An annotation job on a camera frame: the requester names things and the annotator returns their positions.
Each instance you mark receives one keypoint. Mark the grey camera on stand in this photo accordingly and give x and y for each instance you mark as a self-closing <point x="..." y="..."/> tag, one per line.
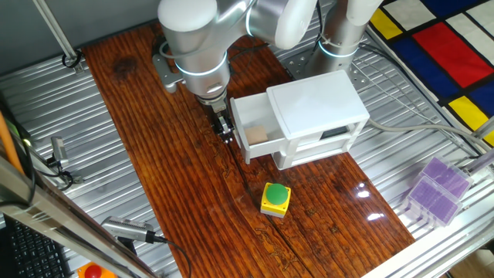
<point x="58" y="150"/>

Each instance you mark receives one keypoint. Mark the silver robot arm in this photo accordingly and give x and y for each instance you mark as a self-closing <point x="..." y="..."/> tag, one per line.
<point x="193" y="42"/>

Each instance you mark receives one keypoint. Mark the colourful checked cloth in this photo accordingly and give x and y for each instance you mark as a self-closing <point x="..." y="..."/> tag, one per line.
<point x="444" y="50"/>

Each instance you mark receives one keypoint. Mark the white plastic drawer cabinet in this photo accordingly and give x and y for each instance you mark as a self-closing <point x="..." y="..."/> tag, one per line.
<point x="316" y="100"/>

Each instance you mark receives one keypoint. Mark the steel frame beam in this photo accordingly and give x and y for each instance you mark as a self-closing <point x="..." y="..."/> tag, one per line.
<point x="38" y="208"/>

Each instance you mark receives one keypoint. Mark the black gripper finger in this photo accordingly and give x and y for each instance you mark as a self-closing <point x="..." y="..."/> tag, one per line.
<point x="228" y="133"/>
<point x="217" y="124"/>

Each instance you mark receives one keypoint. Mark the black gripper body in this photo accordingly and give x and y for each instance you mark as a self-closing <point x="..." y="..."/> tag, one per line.
<point x="219" y="114"/>

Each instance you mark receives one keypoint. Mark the green push button yellow box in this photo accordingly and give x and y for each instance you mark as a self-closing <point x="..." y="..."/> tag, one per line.
<point x="276" y="197"/>

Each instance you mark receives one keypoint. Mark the tan wooden block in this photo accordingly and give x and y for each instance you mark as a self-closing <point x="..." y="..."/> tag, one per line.
<point x="256" y="135"/>

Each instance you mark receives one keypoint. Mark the thin grey diagonal strut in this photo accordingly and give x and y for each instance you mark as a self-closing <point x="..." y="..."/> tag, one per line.
<point x="54" y="27"/>

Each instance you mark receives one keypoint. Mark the red stop button orange box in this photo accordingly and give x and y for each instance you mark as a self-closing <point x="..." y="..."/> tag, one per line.
<point x="92" y="271"/>

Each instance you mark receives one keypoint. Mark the ribbed silver camera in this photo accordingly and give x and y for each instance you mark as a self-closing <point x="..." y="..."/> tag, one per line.
<point x="127" y="228"/>

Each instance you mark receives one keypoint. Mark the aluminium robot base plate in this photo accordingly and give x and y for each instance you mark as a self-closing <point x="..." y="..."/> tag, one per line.
<point x="297" y="65"/>

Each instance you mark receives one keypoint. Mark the aluminium profile rail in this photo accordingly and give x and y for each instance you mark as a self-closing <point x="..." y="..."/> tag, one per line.
<point x="436" y="247"/>

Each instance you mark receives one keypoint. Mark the orange rod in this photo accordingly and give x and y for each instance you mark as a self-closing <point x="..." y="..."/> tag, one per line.
<point x="7" y="143"/>

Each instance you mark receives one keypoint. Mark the purple pipette tip box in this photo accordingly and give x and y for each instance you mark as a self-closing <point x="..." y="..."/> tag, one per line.
<point x="432" y="201"/>
<point x="447" y="177"/>

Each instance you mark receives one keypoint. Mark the black keyboard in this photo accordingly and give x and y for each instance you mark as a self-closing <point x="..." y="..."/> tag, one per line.
<point x="34" y="255"/>

